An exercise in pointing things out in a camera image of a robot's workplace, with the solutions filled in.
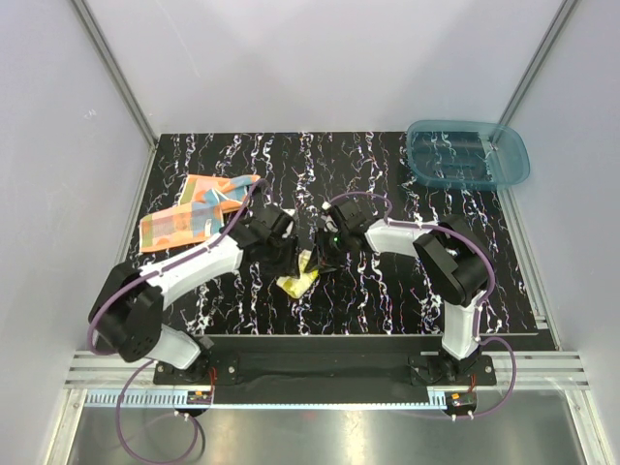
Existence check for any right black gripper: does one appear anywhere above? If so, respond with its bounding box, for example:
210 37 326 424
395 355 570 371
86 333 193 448
306 228 353 276

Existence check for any blue transparent plastic bin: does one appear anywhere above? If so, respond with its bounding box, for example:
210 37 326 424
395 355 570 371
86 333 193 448
406 120 530 192

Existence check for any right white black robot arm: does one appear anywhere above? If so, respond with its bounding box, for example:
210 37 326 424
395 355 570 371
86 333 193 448
304 199 495 386

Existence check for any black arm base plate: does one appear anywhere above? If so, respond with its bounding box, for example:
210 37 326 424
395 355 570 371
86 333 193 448
158 335 490 384

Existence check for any right aluminium frame post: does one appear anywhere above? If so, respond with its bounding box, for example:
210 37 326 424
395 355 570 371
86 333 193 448
498 0 581 126

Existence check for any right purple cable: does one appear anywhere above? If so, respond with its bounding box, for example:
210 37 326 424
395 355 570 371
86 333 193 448
328 192 517 418

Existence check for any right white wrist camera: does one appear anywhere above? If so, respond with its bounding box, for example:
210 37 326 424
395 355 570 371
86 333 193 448
321 201 339 233

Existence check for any yellow crocodile towel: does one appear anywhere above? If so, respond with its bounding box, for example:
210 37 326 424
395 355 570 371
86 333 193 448
276 250 319 299

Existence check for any aluminium rail with slots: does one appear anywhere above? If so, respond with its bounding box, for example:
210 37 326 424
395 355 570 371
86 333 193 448
64 353 589 411

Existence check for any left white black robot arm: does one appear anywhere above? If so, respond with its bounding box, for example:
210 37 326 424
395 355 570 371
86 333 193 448
87 204 298 385

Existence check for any left aluminium frame post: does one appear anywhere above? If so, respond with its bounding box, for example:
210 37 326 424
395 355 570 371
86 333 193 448
69 0 159 148

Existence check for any aluminium frame post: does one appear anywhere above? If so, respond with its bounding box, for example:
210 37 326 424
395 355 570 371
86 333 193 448
498 0 581 126
69 0 159 148

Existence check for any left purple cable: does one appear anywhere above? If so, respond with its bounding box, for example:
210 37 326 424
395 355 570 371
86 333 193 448
86 178 270 460

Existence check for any orange blue patterned towel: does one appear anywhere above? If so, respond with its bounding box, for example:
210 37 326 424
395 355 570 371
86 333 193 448
139 174 260 254

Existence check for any purple cable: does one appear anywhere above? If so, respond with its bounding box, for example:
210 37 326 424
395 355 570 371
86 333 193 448
86 178 270 460
328 192 517 418

